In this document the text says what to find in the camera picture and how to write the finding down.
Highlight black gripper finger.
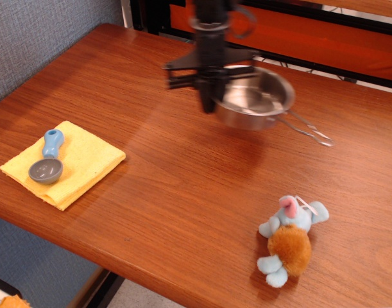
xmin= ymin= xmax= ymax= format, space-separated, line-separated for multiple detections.
xmin=213 ymin=80 xmax=228 ymax=101
xmin=198 ymin=83 xmax=216 ymax=114

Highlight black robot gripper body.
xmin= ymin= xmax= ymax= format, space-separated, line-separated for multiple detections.
xmin=164 ymin=27 xmax=255 ymax=90

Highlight silver pot with wire handle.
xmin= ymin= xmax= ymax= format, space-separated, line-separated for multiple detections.
xmin=214 ymin=67 xmax=334 ymax=147

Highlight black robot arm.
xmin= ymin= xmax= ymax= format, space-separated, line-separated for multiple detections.
xmin=164 ymin=1 xmax=256 ymax=114

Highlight yellow folded towel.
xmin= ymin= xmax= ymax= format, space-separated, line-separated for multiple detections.
xmin=0 ymin=121 xmax=126 ymax=211

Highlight blue scoop with grey bowl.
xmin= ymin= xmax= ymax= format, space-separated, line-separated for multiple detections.
xmin=28 ymin=129 xmax=64 ymax=185

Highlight blue and orange plush toy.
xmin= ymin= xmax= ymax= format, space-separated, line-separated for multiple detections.
xmin=257 ymin=195 xmax=329 ymax=288

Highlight orange panel with black frame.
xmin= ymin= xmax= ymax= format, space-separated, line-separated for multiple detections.
xmin=130 ymin=1 xmax=392 ymax=88

